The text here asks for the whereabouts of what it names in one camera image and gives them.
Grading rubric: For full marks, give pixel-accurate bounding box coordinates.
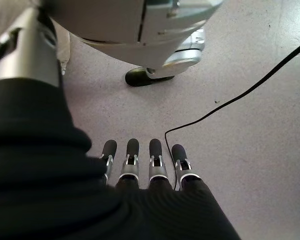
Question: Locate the left robot hand black palm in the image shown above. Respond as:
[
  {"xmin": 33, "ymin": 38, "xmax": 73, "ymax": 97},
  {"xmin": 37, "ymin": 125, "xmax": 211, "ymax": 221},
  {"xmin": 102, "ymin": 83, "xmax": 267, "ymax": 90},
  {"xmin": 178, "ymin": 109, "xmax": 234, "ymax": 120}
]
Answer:
[{"xmin": 0, "ymin": 1, "xmax": 242, "ymax": 240}]

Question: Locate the robot foot black sole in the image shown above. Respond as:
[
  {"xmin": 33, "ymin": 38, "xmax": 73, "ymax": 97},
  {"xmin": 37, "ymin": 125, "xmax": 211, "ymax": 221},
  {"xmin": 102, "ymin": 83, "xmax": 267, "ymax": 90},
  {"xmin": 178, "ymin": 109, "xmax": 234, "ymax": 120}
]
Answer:
[{"xmin": 124, "ymin": 28, "xmax": 206, "ymax": 88}]

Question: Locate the silver grey robot leg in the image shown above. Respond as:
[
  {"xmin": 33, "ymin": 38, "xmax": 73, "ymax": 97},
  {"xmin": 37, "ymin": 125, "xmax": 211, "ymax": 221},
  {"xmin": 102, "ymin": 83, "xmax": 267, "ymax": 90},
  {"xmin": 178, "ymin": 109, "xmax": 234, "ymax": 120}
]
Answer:
[{"xmin": 43, "ymin": 0, "xmax": 224, "ymax": 60}]

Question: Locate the black cable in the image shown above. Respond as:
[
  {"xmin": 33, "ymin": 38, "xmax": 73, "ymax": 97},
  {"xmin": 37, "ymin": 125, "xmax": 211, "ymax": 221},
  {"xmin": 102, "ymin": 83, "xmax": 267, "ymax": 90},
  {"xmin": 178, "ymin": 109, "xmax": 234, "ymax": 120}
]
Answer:
[{"xmin": 164, "ymin": 37, "xmax": 300, "ymax": 192}]

